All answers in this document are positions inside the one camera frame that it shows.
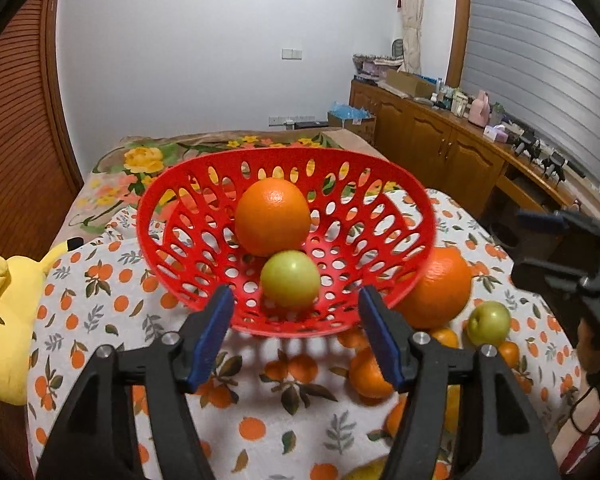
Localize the floral blanket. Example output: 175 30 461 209
62 130 401 256

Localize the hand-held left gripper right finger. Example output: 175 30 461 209
357 286 561 480

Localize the yellow-green apple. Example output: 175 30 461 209
466 301 512 347

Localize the black cable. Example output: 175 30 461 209
569 382 600 436

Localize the grey window blind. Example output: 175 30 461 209
457 0 600 186

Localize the yellow plush toy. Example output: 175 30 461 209
0 240 83 406

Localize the open cardboard box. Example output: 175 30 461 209
380 69 436 100

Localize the wooden sideboard cabinet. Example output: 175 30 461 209
349 80 600 241

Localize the brown louvered wardrobe door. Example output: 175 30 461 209
0 0 83 271

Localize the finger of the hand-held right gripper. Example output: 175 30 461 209
511 258 600 303
517 210 600 238

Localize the beige curtain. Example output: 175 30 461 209
397 0 426 73

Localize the green apple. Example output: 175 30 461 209
260 251 322 309

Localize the tray of small clutter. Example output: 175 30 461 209
352 52 403 73

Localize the red perforated plastic basket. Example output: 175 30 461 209
136 147 437 337

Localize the black desk gadget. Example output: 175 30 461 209
540 152 568 183
512 130 541 158

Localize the large orange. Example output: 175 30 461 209
235 178 312 257
395 247 473 330

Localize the group of small bottles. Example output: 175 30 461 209
432 85 468 118

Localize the person's right forearm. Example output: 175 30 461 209
576 317 600 386

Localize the yellowish tangerine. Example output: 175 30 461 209
445 385 462 436

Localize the cardboard box with blue bags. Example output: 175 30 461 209
327 101 377 143

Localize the orange print tablecloth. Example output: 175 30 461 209
27 187 581 480

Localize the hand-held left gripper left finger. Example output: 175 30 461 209
35 285 236 480

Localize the pink bottle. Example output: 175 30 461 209
469 91 491 126

